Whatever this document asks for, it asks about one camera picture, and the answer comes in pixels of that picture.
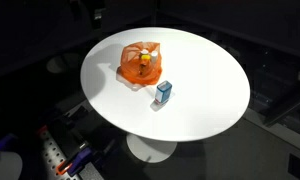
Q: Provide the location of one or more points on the syrup bottle with yellow cap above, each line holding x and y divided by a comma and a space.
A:
145, 57

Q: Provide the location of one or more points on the white capped small bottle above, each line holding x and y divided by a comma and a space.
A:
154, 54

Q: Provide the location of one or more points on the blue and white carton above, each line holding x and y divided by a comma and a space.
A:
163, 93

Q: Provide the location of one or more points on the white table pedestal base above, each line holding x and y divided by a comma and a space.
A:
151, 150

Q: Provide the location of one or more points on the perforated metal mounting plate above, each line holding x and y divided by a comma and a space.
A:
51, 156

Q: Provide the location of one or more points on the orange plastic bowl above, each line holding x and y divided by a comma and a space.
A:
130, 71

